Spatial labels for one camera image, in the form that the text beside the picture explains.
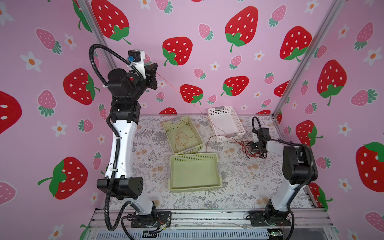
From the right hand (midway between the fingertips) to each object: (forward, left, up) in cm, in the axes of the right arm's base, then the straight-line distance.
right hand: (257, 146), depth 101 cm
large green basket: (-23, +41, 0) cm, 47 cm away
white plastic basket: (+22, +22, -1) cm, 31 cm away
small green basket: (+3, +53, +1) cm, 53 cm away
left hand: (-6, +56, +59) cm, 82 cm away
